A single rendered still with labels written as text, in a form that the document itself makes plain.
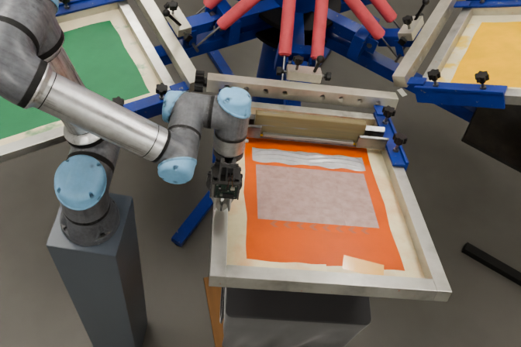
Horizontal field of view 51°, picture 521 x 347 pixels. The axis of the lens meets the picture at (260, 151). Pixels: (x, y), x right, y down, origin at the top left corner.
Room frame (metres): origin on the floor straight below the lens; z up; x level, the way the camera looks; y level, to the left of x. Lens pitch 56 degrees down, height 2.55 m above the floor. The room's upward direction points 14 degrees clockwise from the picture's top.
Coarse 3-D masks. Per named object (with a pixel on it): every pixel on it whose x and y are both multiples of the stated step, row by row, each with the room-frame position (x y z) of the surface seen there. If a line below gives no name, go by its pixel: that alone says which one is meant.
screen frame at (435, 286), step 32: (224, 224) 0.62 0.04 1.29; (416, 224) 0.77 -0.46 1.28; (224, 256) 0.51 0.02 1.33; (256, 288) 0.46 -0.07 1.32; (288, 288) 0.48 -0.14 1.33; (320, 288) 0.49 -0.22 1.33; (352, 288) 0.51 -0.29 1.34; (384, 288) 0.53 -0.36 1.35; (416, 288) 0.55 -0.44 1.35; (448, 288) 0.57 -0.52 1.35
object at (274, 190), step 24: (264, 144) 1.01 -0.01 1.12; (288, 144) 1.04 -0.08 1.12; (264, 168) 0.89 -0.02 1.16; (288, 168) 0.92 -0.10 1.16; (264, 192) 0.79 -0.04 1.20; (288, 192) 0.81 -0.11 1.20; (312, 192) 0.83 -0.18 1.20; (264, 216) 0.70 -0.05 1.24; (288, 216) 0.72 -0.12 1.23; (312, 216) 0.74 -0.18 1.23; (264, 240) 0.61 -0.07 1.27; (288, 240) 0.63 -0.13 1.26; (312, 240) 0.65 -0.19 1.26
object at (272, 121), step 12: (264, 120) 1.05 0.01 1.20; (276, 120) 1.06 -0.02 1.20; (288, 120) 1.06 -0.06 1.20; (300, 120) 1.07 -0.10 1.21; (312, 120) 1.08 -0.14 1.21; (324, 120) 1.09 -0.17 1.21; (336, 120) 1.10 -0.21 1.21; (348, 120) 1.12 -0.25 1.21; (360, 120) 1.13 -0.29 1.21; (276, 132) 1.04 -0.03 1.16; (288, 132) 1.05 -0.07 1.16; (300, 132) 1.06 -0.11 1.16; (312, 132) 1.07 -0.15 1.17; (324, 132) 1.08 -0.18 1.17; (336, 132) 1.08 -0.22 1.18; (348, 132) 1.09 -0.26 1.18; (360, 132) 1.10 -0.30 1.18
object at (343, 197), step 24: (312, 144) 1.06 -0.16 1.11; (312, 168) 0.94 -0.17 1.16; (336, 192) 0.85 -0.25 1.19; (360, 192) 0.88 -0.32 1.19; (336, 216) 0.76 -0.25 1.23; (360, 216) 0.78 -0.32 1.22; (384, 216) 0.80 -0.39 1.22; (336, 240) 0.67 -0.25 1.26; (360, 240) 0.68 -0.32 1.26; (384, 240) 0.70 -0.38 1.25; (336, 264) 0.59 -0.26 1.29; (384, 264) 0.62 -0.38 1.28
